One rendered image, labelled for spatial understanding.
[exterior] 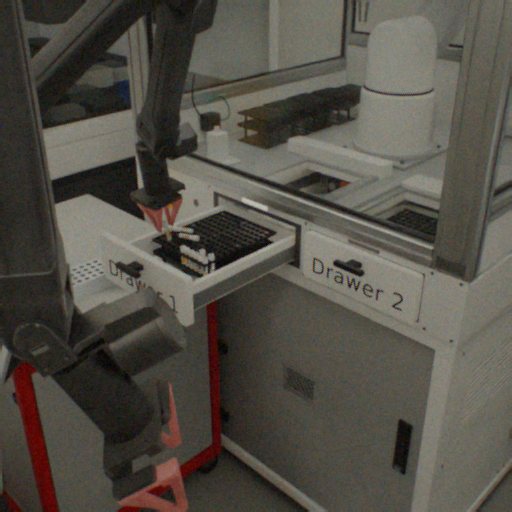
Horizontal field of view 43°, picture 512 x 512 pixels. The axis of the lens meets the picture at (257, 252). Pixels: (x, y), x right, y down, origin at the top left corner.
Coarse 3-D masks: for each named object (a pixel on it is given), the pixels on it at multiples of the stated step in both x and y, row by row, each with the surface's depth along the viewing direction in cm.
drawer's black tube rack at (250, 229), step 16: (192, 224) 151; (208, 224) 152; (224, 224) 151; (240, 224) 151; (256, 224) 151; (176, 240) 144; (192, 240) 143; (208, 240) 144; (224, 240) 144; (240, 240) 144; (256, 240) 145; (160, 256) 144; (176, 256) 143; (224, 256) 137; (240, 256) 143; (192, 272) 137; (208, 272) 137
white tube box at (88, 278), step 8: (80, 264) 155; (88, 264) 156; (96, 264) 155; (72, 272) 151; (80, 272) 152; (88, 272) 152; (96, 272) 151; (72, 280) 148; (80, 280) 148; (88, 280) 148; (96, 280) 149; (104, 280) 151; (80, 288) 147; (88, 288) 149; (96, 288) 150; (104, 288) 152; (80, 296) 148
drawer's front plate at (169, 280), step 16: (112, 240) 137; (112, 256) 139; (128, 256) 135; (144, 256) 131; (112, 272) 142; (144, 272) 132; (160, 272) 128; (176, 272) 125; (128, 288) 139; (160, 288) 130; (176, 288) 126; (176, 304) 128; (192, 304) 126; (192, 320) 128
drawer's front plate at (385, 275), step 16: (320, 240) 139; (336, 240) 137; (304, 256) 144; (320, 256) 140; (336, 256) 137; (352, 256) 134; (368, 256) 131; (304, 272) 146; (368, 272) 132; (384, 272) 129; (400, 272) 126; (416, 272) 125; (336, 288) 140; (352, 288) 137; (368, 288) 133; (384, 288) 130; (400, 288) 127; (416, 288) 125; (368, 304) 135; (384, 304) 132; (400, 304) 129; (416, 304) 126; (416, 320) 129
